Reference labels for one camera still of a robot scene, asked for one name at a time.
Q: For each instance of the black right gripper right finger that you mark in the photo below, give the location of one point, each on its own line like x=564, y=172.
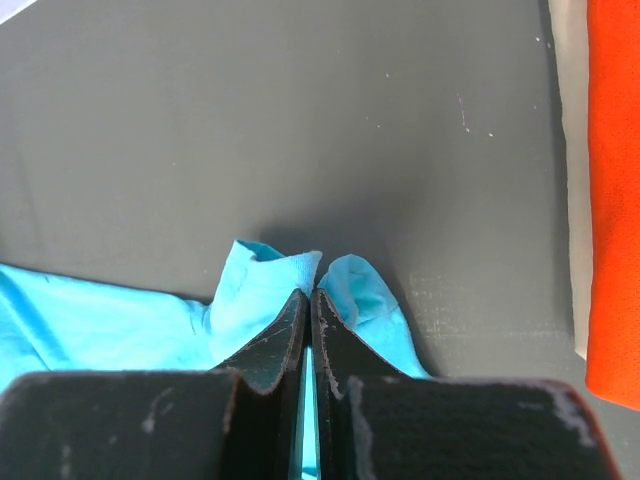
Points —
x=374, y=422

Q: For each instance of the light blue t shirt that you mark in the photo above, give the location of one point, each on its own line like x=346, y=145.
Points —
x=55, y=324

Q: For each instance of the folded orange t shirt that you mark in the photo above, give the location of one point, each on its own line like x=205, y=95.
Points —
x=613, y=140

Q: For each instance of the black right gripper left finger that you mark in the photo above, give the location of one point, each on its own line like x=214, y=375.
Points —
x=240, y=420

